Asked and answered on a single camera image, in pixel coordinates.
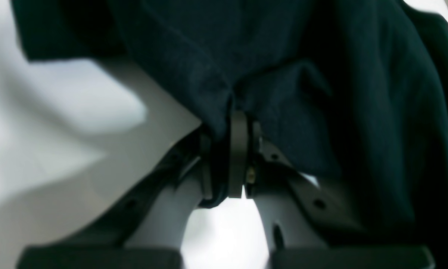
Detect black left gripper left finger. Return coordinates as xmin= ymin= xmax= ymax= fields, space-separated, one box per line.
xmin=17 ymin=127 xmax=214 ymax=269

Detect black T-shirt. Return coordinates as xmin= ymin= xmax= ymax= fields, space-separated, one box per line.
xmin=11 ymin=0 xmax=448 ymax=269

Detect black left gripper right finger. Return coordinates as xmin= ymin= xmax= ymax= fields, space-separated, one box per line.
xmin=228 ymin=112 xmax=436 ymax=269

